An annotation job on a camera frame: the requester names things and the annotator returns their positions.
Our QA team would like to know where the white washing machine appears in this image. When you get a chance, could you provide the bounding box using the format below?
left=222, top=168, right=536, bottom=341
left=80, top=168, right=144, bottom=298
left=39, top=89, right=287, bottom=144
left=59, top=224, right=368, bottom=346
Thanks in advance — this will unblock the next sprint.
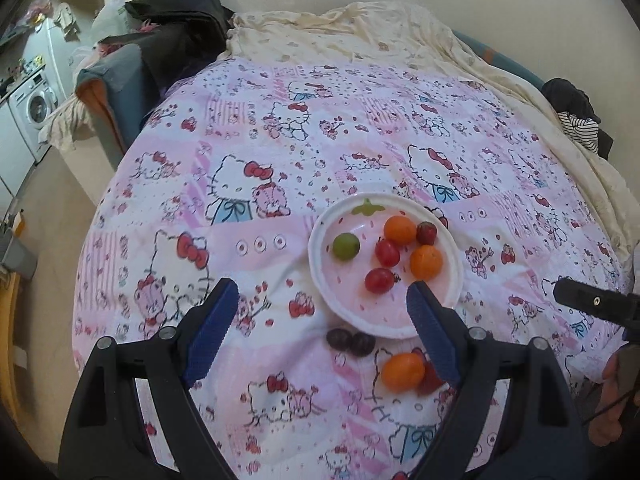
left=7, top=72, right=61, bottom=162

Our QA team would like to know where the pink cartoon cat printed blanket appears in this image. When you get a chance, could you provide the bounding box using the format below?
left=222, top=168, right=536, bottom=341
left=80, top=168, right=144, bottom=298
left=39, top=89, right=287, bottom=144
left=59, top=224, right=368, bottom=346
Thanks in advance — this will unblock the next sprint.
left=72, top=55, right=637, bottom=480

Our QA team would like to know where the yellow wooden chair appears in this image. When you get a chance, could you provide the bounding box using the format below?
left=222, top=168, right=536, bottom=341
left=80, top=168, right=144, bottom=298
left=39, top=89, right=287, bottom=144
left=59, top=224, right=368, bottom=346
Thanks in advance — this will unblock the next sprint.
left=0, top=267, right=32, bottom=428

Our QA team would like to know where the grey armchair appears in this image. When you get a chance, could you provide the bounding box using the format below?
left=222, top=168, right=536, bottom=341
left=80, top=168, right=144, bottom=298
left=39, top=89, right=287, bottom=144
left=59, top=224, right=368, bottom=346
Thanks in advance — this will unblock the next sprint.
left=75, top=42, right=172, bottom=159

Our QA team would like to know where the orange mandarin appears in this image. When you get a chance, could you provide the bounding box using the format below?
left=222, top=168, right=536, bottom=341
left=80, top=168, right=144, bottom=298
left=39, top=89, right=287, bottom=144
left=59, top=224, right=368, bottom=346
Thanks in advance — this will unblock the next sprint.
left=383, top=215, right=418, bottom=245
left=410, top=245, right=445, bottom=280
left=382, top=352, right=426, bottom=394

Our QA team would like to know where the white kitchen cabinet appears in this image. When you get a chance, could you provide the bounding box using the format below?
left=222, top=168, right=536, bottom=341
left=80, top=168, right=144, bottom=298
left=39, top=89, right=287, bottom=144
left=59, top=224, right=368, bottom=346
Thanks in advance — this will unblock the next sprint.
left=0, top=104, right=37, bottom=202

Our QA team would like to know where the black clothing pile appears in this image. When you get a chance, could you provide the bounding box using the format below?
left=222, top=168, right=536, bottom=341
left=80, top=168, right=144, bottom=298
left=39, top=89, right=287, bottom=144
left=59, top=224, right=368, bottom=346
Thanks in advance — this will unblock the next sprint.
left=100, top=0, right=236, bottom=77

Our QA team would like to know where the person's right hand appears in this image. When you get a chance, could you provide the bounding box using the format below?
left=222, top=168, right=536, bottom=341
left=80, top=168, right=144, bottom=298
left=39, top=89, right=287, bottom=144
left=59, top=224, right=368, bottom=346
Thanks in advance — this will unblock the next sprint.
left=587, top=352, right=640, bottom=446

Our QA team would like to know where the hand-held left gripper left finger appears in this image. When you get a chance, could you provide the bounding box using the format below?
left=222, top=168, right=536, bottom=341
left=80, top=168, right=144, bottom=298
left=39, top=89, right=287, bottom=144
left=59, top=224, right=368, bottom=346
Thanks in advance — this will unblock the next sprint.
left=57, top=277, right=241, bottom=480

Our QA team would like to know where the blue mattress edge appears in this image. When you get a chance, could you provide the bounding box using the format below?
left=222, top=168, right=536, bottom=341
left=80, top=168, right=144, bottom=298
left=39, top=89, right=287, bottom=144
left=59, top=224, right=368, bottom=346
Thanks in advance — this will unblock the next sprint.
left=452, top=30, right=547, bottom=89

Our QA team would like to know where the cherry tomato with green calyx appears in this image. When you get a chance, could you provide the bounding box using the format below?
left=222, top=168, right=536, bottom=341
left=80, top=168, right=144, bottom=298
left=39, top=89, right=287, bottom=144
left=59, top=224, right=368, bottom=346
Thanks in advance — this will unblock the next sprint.
left=364, top=267, right=401, bottom=295

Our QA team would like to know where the dark clothes heap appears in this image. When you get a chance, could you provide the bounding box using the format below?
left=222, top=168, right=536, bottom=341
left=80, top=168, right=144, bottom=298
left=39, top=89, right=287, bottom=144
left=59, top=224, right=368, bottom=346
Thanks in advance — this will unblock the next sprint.
left=542, top=77, right=614, bottom=159

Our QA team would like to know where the cream duvet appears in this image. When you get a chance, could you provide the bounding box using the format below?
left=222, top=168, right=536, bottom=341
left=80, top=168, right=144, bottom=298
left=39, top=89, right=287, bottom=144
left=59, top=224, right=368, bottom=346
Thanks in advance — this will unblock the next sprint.
left=227, top=2, right=640, bottom=262

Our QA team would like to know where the cream hanging cloth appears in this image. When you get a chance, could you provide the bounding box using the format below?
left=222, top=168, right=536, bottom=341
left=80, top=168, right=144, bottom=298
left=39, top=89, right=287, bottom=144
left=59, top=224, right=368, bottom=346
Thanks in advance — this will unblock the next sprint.
left=39, top=100, right=97, bottom=152

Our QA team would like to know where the striped garment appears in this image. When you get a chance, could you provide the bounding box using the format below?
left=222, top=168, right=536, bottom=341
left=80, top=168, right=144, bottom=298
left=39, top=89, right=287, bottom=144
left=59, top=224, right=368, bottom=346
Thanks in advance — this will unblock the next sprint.
left=557, top=111, right=601, bottom=154

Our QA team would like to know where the pink strawberry pattern plate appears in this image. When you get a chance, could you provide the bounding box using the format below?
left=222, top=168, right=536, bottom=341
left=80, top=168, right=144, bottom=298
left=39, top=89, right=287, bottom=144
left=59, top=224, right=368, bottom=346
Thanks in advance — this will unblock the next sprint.
left=307, top=196, right=463, bottom=339

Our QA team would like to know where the red cherry tomato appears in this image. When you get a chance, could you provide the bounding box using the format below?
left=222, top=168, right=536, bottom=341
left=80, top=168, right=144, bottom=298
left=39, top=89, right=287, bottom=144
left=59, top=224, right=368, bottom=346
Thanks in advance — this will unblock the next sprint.
left=375, top=239, right=401, bottom=269

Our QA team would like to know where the green grape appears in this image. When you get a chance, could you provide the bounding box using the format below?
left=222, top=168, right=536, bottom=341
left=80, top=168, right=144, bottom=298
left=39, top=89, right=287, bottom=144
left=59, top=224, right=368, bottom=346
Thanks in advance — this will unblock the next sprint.
left=332, top=232, right=361, bottom=262

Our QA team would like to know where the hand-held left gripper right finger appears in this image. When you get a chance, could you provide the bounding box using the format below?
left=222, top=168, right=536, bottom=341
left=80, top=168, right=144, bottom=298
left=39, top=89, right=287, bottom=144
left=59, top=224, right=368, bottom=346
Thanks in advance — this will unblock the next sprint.
left=406, top=281, right=589, bottom=480

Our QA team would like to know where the white refrigerator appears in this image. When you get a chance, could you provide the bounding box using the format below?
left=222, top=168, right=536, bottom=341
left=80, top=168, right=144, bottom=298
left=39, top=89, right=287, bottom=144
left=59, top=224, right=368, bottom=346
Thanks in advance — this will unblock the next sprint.
left=22, top=17, right=77, bottom=104

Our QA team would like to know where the white plastic bag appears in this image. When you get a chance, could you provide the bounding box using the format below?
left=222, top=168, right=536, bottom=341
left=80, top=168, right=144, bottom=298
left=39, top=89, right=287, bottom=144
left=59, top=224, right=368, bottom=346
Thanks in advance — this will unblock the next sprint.
left=92, top=0, right=129, bottom=37

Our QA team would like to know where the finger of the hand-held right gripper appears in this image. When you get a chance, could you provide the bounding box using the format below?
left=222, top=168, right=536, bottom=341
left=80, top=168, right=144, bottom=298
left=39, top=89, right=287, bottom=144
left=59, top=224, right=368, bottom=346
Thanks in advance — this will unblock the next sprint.
left=554, top=276, right=640, bottom=327

